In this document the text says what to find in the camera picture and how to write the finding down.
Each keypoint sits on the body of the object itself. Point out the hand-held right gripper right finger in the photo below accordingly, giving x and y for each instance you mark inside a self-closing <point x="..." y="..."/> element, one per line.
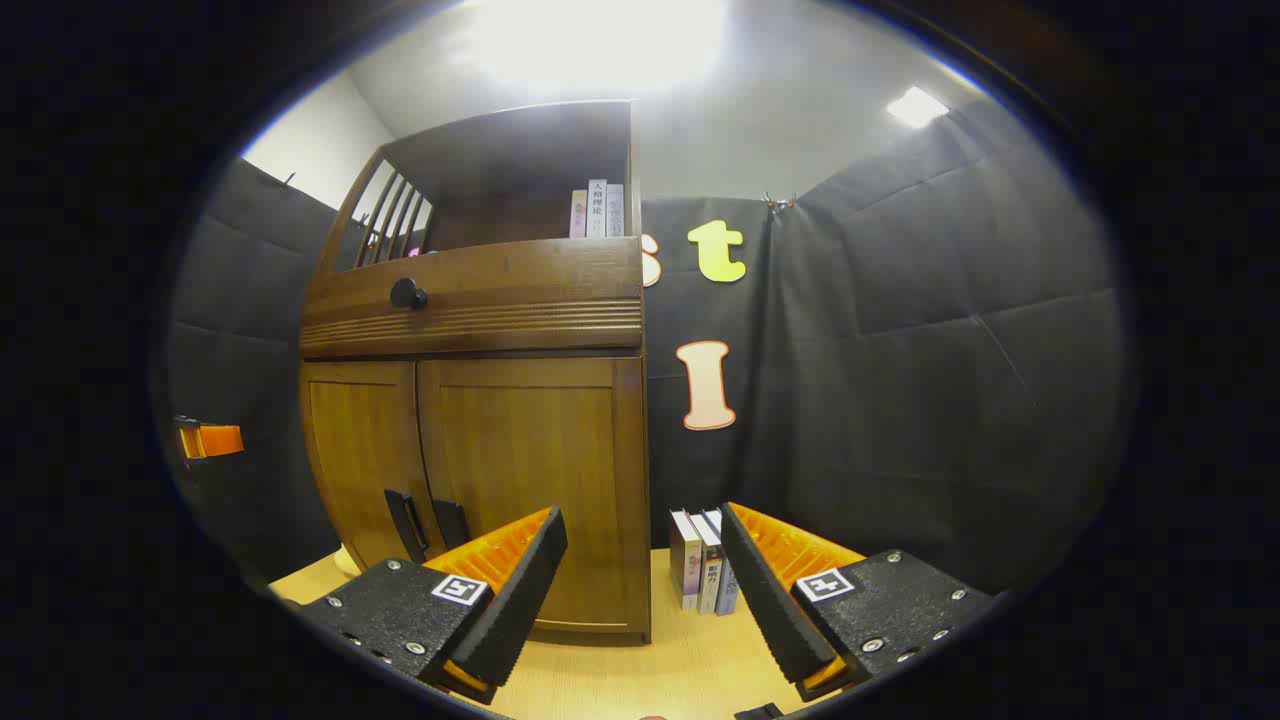
<point x="765" y="600"/>

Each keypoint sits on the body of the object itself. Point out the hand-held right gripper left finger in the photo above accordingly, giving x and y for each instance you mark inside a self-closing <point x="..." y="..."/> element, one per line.
<point x="520" y="600"/>

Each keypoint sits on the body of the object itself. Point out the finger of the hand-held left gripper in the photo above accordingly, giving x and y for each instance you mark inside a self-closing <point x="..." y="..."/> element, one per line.
<point x="215" y="440"/>

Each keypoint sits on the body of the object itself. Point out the wooden shoe cabinet door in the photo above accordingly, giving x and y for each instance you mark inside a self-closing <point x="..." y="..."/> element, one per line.
<point x="360" y="450"/>
<point x="530" y="440"/>

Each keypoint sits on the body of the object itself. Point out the wooden double-door shoe cabinet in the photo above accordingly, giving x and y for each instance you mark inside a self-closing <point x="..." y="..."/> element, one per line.
<point x="480" y="200"/>

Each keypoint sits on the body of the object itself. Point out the wooden cabinet drawer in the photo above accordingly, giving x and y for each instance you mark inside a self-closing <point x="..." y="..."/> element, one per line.
<point x="520" y="290"/>

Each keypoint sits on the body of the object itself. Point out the blue-grey book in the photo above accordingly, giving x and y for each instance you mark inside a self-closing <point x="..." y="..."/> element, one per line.
<point x="728" y="590"/>

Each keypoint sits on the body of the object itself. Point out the dark-spined book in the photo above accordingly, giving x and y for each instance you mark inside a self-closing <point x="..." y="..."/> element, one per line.
<point x="710" y="570"/>

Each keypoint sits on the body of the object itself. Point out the white-spined book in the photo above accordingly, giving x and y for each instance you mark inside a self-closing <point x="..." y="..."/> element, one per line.
<point x="684" y="560"/>

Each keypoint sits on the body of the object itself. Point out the black backdrop cloth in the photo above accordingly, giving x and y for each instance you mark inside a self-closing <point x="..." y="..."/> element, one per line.
<point x="900" y="400"/>

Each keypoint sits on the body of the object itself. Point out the black round drawer knob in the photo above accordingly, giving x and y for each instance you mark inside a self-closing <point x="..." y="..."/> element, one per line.
<point x="408" y="294"/>

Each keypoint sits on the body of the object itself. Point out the pink book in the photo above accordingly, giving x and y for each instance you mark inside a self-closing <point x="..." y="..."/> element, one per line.
<point x="578" y="215"/>

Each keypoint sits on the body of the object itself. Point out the metal cloth clip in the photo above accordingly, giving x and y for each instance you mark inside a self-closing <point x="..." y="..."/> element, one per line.
<point x="779" y="202"/>

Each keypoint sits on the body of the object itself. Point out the grey book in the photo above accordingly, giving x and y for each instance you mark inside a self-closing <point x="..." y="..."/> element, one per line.
<point x="615" y="210"/>

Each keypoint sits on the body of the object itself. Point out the small ceiling light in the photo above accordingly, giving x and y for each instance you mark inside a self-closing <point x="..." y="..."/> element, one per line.
<point x="916" y="106"/>

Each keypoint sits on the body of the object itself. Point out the large ceiling light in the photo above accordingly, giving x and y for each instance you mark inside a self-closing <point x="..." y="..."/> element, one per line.
<point x="600" y="40"/>

